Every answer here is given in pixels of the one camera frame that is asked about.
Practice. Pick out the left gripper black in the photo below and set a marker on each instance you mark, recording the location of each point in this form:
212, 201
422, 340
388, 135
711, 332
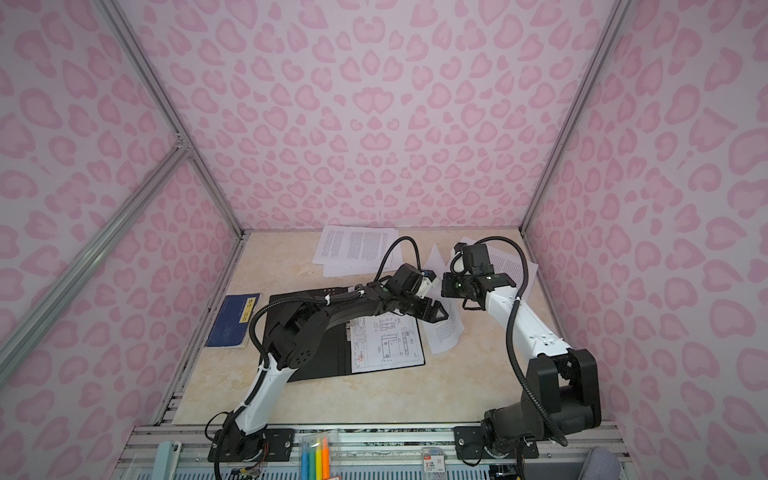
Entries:
434, 311

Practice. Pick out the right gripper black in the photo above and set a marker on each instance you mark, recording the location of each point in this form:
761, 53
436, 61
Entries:
448, 284

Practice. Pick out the technical drawing sheet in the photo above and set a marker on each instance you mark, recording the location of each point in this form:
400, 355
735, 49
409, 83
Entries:
385, 342

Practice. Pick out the orange and black folder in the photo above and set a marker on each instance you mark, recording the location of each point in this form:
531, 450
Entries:
333, 359

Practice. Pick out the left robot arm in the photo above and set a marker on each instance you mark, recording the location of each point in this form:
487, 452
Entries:
287, 333

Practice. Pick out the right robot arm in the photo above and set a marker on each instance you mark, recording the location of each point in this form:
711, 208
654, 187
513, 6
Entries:
560, 385

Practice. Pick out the box of coloured markers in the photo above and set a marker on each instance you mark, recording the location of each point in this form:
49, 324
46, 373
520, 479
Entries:
316, 456

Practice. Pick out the blue paperback book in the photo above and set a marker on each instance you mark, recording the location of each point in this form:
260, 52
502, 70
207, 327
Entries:
231, 324

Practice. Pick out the grey cloth at corner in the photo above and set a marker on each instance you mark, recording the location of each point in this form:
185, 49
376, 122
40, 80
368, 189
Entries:
600, 464

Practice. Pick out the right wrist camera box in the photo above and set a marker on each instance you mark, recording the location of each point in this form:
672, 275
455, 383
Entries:
471, 259

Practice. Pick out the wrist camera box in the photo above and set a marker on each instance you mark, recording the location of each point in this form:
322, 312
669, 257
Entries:
471, 259
411, 282

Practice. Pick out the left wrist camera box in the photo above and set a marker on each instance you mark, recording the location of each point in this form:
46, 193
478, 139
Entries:
411, 282

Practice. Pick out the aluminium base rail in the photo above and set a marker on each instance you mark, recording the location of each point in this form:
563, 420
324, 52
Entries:
376, 451

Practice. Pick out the aluminium diagonal frame bar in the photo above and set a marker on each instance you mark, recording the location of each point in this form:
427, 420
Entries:
37, 321

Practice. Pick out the light green tool handle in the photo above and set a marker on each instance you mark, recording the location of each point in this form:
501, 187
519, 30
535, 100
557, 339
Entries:
166, 460

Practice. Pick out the aluminium frame corner post right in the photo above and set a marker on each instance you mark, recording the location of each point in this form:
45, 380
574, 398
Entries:
620, 15

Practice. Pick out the aluminium frame corner post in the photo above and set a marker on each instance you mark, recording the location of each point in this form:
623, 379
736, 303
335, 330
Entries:
620, 15
127, 38

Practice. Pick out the aluminium frame corner post left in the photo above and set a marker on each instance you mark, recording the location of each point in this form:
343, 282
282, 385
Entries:
127, 38

